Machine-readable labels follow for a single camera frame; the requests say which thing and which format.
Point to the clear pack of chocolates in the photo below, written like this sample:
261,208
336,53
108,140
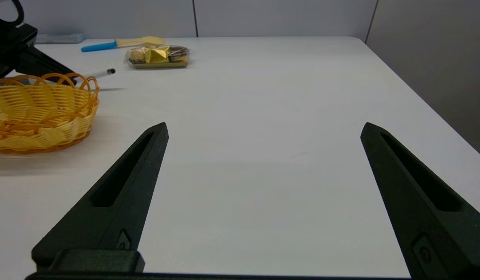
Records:
158,56

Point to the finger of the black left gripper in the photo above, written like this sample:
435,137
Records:
45,64

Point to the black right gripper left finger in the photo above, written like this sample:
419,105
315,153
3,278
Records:
119,202

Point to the grey transparent pencil case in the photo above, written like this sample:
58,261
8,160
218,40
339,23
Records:
59,38

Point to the white stylus pen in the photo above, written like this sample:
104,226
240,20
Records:
102,72

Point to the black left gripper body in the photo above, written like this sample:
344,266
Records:
6,46

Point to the yellow wicker basket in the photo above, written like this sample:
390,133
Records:
34,116

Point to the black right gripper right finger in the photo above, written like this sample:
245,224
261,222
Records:
423,210

